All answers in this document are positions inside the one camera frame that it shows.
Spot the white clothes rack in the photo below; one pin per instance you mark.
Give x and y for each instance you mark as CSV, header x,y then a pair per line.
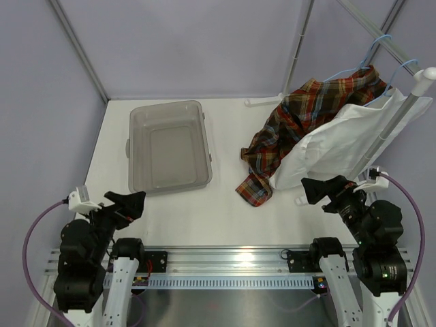
x,y
415,104

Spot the white slotted cable duct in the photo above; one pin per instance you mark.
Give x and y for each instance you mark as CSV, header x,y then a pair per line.
x,y
225,283

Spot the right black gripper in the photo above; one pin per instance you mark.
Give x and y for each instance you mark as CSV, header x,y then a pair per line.
x,y
337,187

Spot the light blue wire hanger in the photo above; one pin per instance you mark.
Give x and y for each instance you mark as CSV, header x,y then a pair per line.
x,y
361,64

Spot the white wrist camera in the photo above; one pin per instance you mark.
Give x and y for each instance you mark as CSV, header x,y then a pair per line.
x,y
79,201
376,181

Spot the red plaid shirt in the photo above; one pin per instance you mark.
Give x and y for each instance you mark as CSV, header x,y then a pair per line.
x,y
302,111

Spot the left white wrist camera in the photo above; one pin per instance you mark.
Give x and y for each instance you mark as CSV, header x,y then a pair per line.
x,y
79,201

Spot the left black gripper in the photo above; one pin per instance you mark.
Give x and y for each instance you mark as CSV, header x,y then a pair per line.
x,y
131,205

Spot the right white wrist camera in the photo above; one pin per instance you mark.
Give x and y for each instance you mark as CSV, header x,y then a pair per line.
x,y
376,181

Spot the right aluminium frame post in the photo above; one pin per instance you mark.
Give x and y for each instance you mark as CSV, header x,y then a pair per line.
x,y
388,23

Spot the grey translucent plastic bin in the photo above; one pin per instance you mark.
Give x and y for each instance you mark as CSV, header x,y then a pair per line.
x,y
167,148

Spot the left aluminium frame post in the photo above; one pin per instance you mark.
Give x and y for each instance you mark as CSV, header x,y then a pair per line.
x,y
68,29

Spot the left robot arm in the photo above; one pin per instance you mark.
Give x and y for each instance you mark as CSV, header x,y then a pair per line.
x,y
96,274

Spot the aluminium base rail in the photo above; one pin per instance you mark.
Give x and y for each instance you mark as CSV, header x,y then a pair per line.
x,y
227,261

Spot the white shirt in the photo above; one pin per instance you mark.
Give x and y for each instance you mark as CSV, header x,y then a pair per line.
x,y
336,147

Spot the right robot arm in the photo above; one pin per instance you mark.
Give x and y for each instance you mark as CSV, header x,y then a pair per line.
x,y
377,261

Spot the aluminium frame post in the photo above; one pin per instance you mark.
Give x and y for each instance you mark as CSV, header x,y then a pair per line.
x,y
68,29
388,23

